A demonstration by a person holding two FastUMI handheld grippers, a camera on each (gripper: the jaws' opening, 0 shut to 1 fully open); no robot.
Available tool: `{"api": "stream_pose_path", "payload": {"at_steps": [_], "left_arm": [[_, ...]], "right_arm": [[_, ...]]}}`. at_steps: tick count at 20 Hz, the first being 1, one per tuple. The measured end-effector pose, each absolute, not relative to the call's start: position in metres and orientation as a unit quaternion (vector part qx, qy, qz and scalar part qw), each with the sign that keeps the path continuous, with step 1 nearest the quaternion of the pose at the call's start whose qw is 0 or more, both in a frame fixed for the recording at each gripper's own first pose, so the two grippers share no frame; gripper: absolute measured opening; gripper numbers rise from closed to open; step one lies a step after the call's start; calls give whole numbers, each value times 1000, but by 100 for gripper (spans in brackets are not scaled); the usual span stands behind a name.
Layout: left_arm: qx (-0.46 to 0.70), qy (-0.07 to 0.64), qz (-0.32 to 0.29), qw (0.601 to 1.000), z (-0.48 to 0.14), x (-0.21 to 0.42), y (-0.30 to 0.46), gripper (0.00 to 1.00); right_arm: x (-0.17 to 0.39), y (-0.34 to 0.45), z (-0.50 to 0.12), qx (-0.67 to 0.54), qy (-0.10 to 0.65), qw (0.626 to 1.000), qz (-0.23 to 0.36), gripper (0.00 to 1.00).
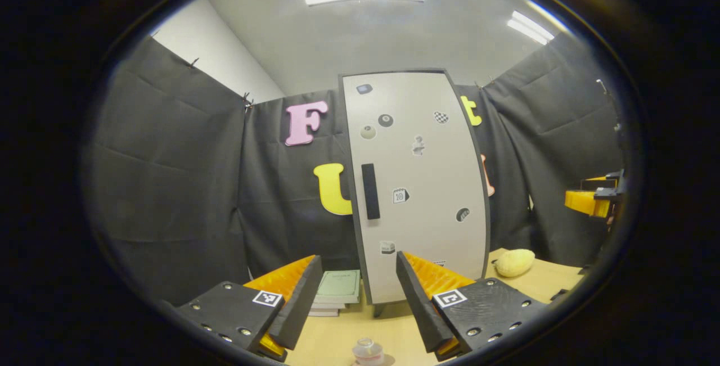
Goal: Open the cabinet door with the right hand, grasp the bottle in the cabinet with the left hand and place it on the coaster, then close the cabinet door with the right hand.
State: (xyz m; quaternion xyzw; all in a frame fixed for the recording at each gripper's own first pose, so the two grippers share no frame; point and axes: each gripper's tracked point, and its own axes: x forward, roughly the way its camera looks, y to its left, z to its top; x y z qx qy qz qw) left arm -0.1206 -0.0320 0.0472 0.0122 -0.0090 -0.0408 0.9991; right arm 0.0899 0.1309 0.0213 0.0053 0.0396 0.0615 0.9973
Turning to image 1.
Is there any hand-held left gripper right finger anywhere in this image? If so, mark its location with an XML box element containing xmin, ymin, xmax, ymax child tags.
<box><xmin>395</xmin><ymin>251</ymin><xmax>549</xmax><ymax>362</ymax></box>

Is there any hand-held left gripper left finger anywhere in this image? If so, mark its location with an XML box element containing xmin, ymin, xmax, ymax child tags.
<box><xmin>175</xmin><ymin>255</ymin><xmax>324</xmax><ymax>362</ymax></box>

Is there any clear bottle with pink label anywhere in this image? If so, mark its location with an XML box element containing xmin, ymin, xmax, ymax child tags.
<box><xmin>352</xmin><ymin>337</ymin><xmax>386</xmax><ymax>366</ymax></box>

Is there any dark grey cabinet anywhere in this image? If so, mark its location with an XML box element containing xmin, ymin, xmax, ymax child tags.
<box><xmin>337</xmin><ymin>68</ymin><xmax>491</xmax><ymax>317</ymax></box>

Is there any yellow lumpy toy fruit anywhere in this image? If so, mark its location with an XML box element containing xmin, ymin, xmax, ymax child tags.
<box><xmin>494</xmin><ymin>248</ymin><xmax>536</xmax><ymax>278</ymax></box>

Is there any small ceiling light panel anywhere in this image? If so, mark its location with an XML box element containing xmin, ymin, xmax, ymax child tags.
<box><xmin>506</xmin><ymin>10</ymin><xmax>555</xmax><ymax>46</ymax></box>

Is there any black backdrop cloth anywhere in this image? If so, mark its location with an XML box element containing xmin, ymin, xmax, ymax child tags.
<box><xmin>90</xmin><ymin>34</ymin><xmax>625</xmax><ymax>305</ymax></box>

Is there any black door handle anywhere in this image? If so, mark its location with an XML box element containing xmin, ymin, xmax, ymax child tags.
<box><xmin>361</xmin><ymin>163</ymin><xmax>381</xmax><ymax>220</ymax></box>

